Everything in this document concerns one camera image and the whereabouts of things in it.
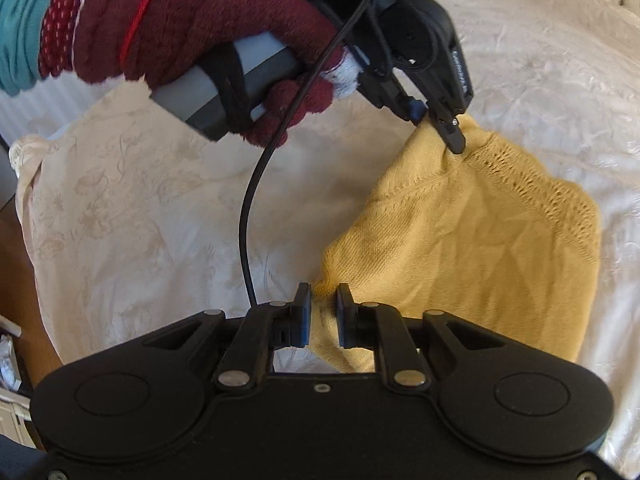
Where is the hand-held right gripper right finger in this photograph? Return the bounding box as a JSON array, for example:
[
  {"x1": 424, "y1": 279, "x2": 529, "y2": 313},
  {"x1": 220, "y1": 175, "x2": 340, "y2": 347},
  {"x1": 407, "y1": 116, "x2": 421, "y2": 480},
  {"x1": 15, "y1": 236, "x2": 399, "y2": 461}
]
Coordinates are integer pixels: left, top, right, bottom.
[{"x1": 336, "y1": 283, "x2": 506, "y2": 392}]

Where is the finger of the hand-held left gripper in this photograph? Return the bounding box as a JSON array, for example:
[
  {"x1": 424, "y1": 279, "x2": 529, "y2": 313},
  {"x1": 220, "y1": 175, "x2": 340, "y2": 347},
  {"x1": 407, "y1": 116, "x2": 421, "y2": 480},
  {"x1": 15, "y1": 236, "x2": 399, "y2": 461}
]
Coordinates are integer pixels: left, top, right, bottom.
[
  {"x1": 395, "y1": 97, "x2": 426, "y2": 125},
  {"x1": 425, "y1": 102, "x2": 467, "y2": 155}
]

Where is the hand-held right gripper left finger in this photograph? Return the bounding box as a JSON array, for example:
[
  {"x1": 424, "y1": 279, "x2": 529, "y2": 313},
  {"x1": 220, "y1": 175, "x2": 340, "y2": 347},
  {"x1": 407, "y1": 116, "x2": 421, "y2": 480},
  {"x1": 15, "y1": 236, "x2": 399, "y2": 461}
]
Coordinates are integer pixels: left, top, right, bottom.
[{"x1": 142, "y1": 282, "x2": 314, "y2": 394}]

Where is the mustard yellow knit sweater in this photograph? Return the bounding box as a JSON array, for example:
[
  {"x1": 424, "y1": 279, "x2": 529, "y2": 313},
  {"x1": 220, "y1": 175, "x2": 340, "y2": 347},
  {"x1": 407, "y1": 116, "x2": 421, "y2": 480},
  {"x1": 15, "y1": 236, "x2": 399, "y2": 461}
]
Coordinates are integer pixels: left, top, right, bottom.
[{"x1": 309, "y1": 114, "x2": 602, "y2": 376}]

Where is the person's left forearm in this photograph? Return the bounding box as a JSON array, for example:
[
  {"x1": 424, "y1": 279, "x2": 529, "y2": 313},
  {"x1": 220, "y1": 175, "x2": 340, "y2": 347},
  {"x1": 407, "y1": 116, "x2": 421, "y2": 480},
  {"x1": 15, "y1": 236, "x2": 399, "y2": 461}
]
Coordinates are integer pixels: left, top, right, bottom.
[{"x1": 0, "y1": 0, "x2": 88, "y2": 97}]

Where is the person's left hand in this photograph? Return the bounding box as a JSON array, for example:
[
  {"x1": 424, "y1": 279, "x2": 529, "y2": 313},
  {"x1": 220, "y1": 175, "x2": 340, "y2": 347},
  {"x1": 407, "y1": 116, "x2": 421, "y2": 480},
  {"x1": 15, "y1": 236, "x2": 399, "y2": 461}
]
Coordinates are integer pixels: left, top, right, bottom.
[{"x1": 74, "y1": 0, "x2": 362, "y2": 149}]

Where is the white floral bedspread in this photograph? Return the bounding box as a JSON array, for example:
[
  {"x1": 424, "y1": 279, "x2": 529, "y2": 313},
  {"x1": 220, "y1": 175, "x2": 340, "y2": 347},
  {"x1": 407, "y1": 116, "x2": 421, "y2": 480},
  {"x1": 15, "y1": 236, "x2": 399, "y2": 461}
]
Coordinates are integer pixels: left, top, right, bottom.
[{"x1": 15, "y1": 0, "x2": 640, "y2": 476}]

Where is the white box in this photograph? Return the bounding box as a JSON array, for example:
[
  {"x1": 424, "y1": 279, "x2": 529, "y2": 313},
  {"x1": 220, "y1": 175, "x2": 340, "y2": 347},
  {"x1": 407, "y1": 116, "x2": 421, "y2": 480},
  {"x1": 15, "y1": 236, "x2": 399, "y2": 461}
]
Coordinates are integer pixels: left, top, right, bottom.
[{"x1": 0, "y1": 316, "x2": 38, "y2": 448}]

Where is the dark grey panel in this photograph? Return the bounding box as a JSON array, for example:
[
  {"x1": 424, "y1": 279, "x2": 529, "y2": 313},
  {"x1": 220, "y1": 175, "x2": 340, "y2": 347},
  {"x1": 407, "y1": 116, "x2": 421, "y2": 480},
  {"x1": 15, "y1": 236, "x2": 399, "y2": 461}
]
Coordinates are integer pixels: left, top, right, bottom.
[{"x1": 0, "y1": 142, "x2": 19, "y2": 212}]

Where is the white radiator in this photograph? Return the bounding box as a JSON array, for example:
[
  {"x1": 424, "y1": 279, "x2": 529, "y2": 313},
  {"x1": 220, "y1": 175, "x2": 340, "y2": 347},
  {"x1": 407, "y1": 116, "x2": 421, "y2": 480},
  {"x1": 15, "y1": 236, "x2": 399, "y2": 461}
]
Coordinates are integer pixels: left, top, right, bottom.
[{"x1": 0, "y1": 77, "x2": 118, "y2": 148}]

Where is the black cable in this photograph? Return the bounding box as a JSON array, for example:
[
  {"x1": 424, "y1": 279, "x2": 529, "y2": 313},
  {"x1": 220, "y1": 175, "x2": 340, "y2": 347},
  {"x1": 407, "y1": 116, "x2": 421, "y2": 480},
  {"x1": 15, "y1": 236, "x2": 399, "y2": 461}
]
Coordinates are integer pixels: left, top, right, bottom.
[{"x1": 239, "y1": 0, "x2": 381, "y2": 308}]

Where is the red string bracelet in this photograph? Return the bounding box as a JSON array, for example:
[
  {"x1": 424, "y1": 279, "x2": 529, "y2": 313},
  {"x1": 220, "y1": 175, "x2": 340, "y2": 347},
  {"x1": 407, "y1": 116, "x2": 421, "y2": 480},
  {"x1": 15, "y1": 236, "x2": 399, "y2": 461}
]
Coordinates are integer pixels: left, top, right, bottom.
[{"x1": 119, "y1": 0, "x2": 170, "y2": 68}]

